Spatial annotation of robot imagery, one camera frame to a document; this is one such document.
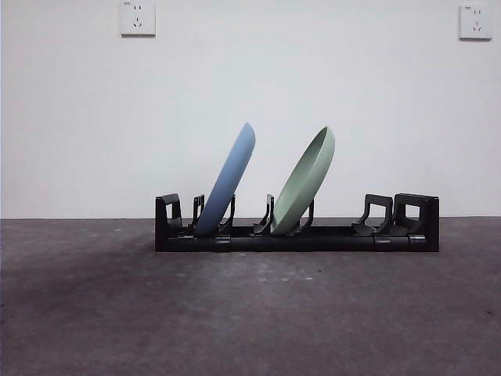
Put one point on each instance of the blue round plate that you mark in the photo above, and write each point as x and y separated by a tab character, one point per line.
231	176

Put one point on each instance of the pale green round plate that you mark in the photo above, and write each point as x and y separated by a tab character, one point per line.
301	188

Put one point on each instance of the black plastic plate rack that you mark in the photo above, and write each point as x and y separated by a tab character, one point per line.
332	242

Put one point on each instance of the white wall socket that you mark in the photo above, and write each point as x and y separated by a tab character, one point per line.
138	17
476	21

